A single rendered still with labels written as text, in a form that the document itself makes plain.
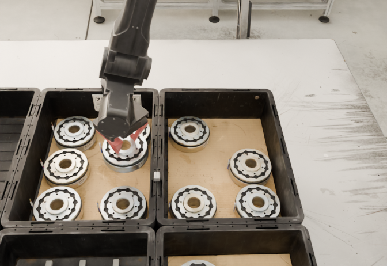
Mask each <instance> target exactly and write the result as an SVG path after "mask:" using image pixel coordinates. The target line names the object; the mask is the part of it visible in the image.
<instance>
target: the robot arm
mask: <svg viewBox="0 0 387 266"><path fill-rule="evenodd" d="M156 4H157V0H124V4H123V6H122V9H121V11H120V14H119V16H118V18H117V19H116V21H115V22H114V25H113V30H112V32H111V37H110V40H109V45H108V47H104V52H103V57H102V60H101V64H100V72H99V78H101V81H100V82H101V88H102V93H103V98H102V99H101V101H100V109H99V114H98V118H96V119H94V120H93V127H94V128H95V129H96V131H97V132H98V133H99V134H100V135H101V136H102V137H103V138H104V139H105V140H106V141H107V142H108V143H109V145H110V146H111V148H112V149H113V151H114V152H115V153H117V154H119V152H120V149H121V147H122V144H123V141H122V140H121V139H120V138H119V137H121V138H122V139H125V138H126V137H128V136H130V138H131V139H133V140H134V142H135V141H136V140H137V138H138V136H139V135H140V134H141V132H142V131H143V130H144V129H145V127H146V126H147V125H148V119H147V118H146V117H149V112H148V111H147V110H146V109H144V108H143V107H142V106H141V105H139V104H138V103H137V102H135V101H134V100H133V95H134V86H142V84H143V80H144V79H145V80H147V79H148V76H149V74H150V70H151V65H152V58H151V57H149V56H148V48H149V44H150V26H151V20H152V17H153V14H154V10H155V6H156ZM134 132H135V134H133V133H134Z"/></svg>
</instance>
